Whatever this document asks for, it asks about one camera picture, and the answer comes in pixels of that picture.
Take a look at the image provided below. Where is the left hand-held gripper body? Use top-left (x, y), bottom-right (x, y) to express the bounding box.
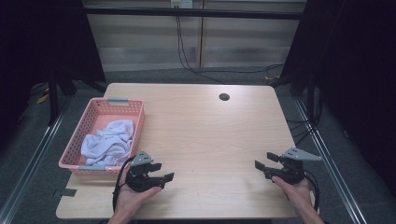
top-left (125, 150), bottom-right (165, 193)

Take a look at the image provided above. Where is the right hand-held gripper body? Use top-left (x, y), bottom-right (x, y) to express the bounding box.
top-left (270, 147), bottom-right (322, 185)

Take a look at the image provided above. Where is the white towel with blue print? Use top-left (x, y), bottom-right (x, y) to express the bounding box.
top-left (80, 119), bottom-right (135, 167)

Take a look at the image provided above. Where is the pink plastic basket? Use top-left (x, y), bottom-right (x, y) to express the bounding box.
top-left (58, 97), bottom-right (146, 175)

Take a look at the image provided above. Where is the person's left hand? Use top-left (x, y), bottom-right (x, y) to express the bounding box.
top-left (113, 172), bottom-right (163, 217)

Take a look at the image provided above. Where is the person's right hand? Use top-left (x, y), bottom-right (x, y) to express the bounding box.
top-left (271, 176), bottom-right (316, 216)

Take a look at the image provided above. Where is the dark tape piece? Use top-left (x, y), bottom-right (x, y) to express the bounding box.
top-left (60, 188), bottom-right (78, 198)

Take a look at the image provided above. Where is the black curtain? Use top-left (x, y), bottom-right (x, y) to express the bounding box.
top-left (0, 0), bottom-right (106, 150)
top-left (279, 0), bottom-right (396, 190)

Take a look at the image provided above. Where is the black stand leg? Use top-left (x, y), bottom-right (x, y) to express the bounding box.
top-left (48, 73), bottom-right (61, 126)

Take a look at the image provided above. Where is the yellow strip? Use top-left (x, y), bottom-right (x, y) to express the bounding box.
top-left (35, 92), bottom-right (50, 105)

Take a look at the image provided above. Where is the black horizontal bar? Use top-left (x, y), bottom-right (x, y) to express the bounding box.
top-left (82, 7), bottom-right (307, 21)

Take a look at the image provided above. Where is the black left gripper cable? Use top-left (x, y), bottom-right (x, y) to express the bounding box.
top-left (111, 155), bottom-right (137, 214)

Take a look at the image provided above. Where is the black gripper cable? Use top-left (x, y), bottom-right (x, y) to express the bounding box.
top-left (303, 170), bottom-right (321, 213)
top-left (111, 155), bottom-right (137, 214)

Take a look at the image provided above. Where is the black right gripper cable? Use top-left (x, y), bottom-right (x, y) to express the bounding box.
top-left (303, 170), bottom-right (321, 213)

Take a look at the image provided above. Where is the bundle of black floor cables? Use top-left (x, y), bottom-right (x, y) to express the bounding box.
top-left (286, 117), bottom-right (313, 146)

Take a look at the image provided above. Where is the metal floor rail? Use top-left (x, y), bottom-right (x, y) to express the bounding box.
top-left (0, 99), bottom-right (72, 224)
top-left (293, 97), bottom-right (369, 224)

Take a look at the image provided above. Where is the black hanging power cable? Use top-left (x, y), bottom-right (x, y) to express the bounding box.
top-left (176, 15), bottom-right (227, 85)

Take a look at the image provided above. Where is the white wall socket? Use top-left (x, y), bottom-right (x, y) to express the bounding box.
top-left (170, 0), bottom-right (194, 9)

